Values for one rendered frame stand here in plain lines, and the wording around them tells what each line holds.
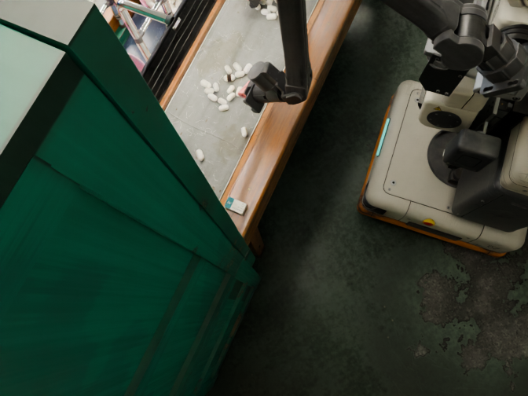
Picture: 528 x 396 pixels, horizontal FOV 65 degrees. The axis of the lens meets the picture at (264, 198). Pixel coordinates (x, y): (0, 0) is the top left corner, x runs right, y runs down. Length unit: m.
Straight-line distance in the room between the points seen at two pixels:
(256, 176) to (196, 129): 0.26
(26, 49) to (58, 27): 0.02
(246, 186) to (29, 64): 1.05
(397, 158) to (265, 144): 0.74
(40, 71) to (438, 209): 1.71
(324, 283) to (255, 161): 0.87
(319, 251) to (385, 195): 0.43
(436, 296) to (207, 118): 1.31
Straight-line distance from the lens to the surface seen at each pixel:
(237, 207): 1.23
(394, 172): 1.84
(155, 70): 1.08
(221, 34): 1.54
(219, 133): 1.36
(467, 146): 1.43
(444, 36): 0.91
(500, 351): 2.19
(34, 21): 0.27
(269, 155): 1.29
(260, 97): 1.21
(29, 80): 0.26
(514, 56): 0.99
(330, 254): 2.00
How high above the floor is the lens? 1.97
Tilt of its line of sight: 75 degrees down
